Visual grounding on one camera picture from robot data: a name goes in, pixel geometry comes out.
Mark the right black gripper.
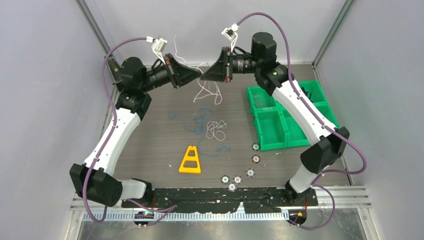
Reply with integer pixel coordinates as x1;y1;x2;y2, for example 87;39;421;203
201;46;262;83

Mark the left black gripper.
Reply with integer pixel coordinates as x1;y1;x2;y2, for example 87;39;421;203
140;53;202;93

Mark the white wire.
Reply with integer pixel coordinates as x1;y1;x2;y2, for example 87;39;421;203
172;34;223;106
205;119;229;142

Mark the pink wire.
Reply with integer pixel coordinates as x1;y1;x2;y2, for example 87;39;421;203
253;94;271;109

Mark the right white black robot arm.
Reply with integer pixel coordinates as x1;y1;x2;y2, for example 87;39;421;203
200;29;350;205

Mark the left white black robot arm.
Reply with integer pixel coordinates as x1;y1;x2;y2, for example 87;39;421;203
69;53;202;207

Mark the black corner-mounted lamp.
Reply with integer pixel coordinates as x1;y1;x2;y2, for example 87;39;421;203
107;56;122;85

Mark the green six-compartment bin tray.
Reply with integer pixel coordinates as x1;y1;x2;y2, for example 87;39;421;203
246;80;340;151

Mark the yellow triangular plastic piece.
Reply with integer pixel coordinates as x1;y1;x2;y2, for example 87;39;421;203
178;145;202;174

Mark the brown poker chip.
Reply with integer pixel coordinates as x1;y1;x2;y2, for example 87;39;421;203
251;155;261;164

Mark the blue poker chip right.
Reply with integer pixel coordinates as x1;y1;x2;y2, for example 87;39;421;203
246;168;256;178

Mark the blue poker chip middle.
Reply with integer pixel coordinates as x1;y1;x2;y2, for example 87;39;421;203
233;175;243;185

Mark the blue poker chip bottom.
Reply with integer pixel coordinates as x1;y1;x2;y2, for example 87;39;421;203
227;183;237;192

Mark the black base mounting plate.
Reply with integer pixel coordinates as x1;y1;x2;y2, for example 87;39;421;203
134;187;318;214

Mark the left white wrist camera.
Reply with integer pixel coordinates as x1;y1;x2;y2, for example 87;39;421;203
146;36;168;64

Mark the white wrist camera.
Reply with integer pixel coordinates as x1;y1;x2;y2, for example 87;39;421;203
221;23;239;52
146;36;168;64

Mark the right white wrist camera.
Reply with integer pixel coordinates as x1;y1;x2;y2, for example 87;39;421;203
221;23;239;52

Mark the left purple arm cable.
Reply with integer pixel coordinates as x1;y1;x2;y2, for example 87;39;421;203
81;37;178;227

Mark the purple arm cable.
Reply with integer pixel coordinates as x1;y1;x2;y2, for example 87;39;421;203
235;12;368;231
81;37;178;227

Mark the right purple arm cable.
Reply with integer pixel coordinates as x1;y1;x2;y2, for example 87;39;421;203
235;12;368;231

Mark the aluminium front rail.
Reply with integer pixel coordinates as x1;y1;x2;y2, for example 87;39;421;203
69;186;373;222

